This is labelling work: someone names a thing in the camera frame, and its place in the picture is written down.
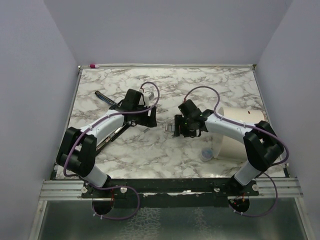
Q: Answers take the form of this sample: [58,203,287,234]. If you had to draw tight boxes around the clear jar of paper clips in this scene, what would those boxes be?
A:
[199,147,214,162]

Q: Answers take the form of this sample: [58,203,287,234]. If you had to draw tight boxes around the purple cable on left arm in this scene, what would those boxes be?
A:
[62,81,160,178]

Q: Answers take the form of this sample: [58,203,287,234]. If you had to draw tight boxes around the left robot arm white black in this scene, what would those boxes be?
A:
[56,89,157,198]

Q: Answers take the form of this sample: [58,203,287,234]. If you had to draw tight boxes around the blue stapler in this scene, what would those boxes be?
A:
[94,91,118,106]

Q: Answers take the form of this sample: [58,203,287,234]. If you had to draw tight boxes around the aluminium frame rail front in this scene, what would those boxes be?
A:
[39,177,303,201]

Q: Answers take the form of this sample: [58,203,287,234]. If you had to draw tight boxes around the purple cable left base loop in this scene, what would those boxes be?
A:
[91,186,141,221]

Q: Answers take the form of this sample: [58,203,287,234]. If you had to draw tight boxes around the staple box tray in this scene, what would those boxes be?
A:
[165,124,175,133]

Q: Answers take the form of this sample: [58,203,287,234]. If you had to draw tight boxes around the large white paper roll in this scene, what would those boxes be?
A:
[212,107,265,163]

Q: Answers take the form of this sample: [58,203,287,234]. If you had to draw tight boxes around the purple cable right base loop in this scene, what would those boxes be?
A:
[231,172,279,217]

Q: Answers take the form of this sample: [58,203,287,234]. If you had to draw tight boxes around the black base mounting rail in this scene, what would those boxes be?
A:
[83,177,259,209]

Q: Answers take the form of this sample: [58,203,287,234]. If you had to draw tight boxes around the black stapler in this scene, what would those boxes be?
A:
[96,121,136,155]

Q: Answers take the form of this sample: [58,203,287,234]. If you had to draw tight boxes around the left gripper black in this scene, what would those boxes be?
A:
[132,102,157,128]

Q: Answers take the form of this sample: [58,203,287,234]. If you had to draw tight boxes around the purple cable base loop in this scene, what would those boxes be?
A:
[231,172,279,217]
[91,186,141,221]

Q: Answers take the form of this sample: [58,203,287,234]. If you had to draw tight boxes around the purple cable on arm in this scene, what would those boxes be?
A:
[62,81,160,178]
[182,85,290,166]

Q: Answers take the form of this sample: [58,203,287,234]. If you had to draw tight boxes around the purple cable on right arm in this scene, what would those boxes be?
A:
[182,85,290,166]

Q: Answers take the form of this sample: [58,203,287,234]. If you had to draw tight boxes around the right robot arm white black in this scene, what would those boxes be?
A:
[174,99,285,196]

